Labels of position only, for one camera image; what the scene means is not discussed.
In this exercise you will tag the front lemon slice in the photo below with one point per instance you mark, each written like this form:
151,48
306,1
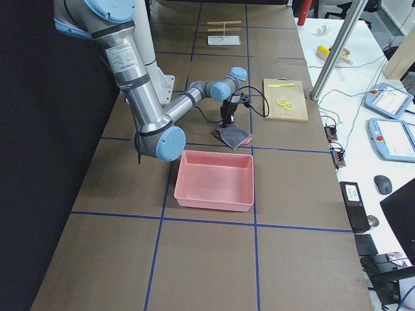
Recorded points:
289,106

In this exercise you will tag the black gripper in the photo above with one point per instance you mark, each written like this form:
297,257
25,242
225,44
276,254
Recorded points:
225,111

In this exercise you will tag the grey computer mouse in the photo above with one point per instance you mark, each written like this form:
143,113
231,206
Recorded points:
383,184

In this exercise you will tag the aluminium frame post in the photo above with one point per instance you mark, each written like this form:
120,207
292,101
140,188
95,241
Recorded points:
344,33

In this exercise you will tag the wooden rack rod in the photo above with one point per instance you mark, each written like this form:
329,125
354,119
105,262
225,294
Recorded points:
231,29
227,22

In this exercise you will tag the red cylinder bottle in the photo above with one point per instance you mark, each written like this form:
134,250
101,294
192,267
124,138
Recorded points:
305,8

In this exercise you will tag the black monitor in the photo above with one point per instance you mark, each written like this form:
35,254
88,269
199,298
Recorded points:
399,211

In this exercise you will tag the left wooden rack rod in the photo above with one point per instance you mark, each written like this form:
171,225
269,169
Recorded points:
227,22

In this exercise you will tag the near teach pendant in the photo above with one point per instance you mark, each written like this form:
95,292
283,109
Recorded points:
391,139

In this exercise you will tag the white blue tube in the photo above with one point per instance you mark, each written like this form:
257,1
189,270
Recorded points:
322,30

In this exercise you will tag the right wooden rack rod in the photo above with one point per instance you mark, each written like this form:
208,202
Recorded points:
231,29

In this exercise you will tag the pink plastic bin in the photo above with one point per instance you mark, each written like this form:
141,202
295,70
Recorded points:
215,180

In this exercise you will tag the black office chair base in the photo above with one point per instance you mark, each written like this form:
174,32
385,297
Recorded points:
385,271

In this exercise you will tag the far teach pendant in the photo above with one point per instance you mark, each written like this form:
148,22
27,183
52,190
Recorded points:
387,100

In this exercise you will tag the bamboo cutting board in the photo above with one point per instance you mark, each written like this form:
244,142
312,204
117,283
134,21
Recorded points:
294,95

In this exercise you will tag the upper orange connector block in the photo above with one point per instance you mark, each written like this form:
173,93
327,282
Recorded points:
331,133

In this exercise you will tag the teach pendant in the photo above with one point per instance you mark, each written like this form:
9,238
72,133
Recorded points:
391,139
387,100

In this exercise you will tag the orange connector block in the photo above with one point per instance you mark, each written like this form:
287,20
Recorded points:
337,155
331,133

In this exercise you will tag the black power box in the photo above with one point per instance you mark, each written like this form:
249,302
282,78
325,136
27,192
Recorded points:
354,207

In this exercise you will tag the lower orange connector block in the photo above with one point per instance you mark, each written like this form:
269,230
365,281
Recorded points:
337,155

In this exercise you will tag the grey wiping cloth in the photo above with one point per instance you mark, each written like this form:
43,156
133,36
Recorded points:
232,136

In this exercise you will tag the white rack tray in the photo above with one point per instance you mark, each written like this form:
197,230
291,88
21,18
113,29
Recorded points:
230,41

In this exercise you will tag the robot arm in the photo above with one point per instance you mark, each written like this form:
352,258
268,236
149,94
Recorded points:
121,28

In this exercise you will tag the yellow plastic knife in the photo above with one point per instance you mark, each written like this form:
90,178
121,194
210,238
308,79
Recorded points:
281,85

